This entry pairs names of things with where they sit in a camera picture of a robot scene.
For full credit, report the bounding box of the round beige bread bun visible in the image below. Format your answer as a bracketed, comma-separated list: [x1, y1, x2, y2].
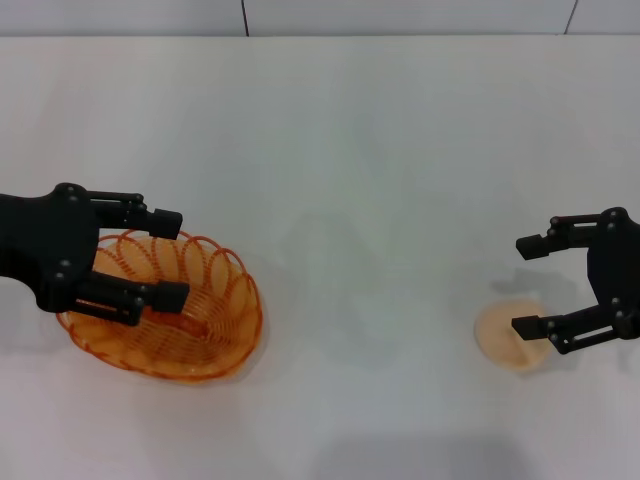
[473, 298, 551, 374]

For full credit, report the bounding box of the orange woven plastic basket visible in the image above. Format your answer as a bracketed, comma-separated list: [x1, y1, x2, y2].
[54, 228, 265, 385]

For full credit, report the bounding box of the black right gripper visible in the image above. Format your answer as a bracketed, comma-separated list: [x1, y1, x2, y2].
[511, 205, 640, 356]

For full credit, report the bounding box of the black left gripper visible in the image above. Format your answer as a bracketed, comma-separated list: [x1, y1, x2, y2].
[0, 183, 190, 329]

